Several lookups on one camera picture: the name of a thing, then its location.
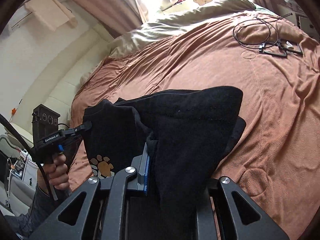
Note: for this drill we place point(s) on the white bedside cabinet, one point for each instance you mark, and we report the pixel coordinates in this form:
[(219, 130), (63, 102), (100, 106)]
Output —
[(307, 22)]

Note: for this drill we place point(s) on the cream padded headboard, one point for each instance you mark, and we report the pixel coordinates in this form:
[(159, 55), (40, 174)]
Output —
[(62, 80)]

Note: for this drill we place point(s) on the black bear print t-shirt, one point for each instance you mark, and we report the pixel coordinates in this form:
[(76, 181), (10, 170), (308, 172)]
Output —
[(187, 130)]

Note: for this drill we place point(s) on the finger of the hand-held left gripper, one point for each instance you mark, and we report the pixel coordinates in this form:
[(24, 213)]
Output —
[(80, 127)]

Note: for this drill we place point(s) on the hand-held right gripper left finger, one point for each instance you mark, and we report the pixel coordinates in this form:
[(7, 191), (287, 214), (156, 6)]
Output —
[(146, 170)]

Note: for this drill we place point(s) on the olive beige duvet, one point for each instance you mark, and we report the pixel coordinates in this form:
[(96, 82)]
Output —
[(175, 30)]

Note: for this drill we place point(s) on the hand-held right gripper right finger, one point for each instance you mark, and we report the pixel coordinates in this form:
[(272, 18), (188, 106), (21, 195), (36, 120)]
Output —
[(222, 187)]

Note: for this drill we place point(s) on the beige pillow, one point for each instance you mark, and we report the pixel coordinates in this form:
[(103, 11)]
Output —
[(87, 77)]

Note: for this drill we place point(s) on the brown fleece blanket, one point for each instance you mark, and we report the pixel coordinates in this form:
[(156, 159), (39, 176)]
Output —
[(275, 105)]

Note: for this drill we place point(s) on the black square frame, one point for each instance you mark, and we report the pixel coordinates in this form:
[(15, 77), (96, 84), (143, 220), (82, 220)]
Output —
[(273, 54)]

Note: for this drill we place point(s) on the yellow bear print blanket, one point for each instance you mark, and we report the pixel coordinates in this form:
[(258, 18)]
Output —
[(205, 1)]

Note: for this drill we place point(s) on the cloth-covered air conditioner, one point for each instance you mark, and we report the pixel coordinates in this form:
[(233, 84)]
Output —
[(47, 10)]

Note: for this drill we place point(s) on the person's left hand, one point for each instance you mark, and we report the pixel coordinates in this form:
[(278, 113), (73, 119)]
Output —
[(60, 177)]

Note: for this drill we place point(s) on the person's left forearm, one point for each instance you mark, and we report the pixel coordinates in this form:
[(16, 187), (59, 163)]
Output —
[(37, 205)]

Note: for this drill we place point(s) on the cluttered white nightstand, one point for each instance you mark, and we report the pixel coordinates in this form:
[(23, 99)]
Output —
[(15, 165)]

